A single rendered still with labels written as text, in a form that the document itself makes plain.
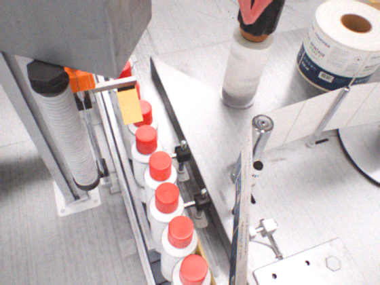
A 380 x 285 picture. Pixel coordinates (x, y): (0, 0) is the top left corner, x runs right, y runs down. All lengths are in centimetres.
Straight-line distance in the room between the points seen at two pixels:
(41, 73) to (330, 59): 71
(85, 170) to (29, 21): 20
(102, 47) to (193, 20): 89
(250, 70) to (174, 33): 41
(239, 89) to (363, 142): 31
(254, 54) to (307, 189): 30
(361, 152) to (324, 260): 48
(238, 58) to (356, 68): 31
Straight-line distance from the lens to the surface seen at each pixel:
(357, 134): 87
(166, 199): 45
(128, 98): 52
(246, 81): 76
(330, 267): 40
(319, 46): 89
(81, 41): 28
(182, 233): 43
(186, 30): 110
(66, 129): 36
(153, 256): 64
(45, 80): 31
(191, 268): 42
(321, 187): 76
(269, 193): 72
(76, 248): 71
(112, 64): 28
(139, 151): 53
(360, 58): 89
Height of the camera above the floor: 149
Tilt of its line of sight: 55 degrees down
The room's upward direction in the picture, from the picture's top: 7 degrees clockwise
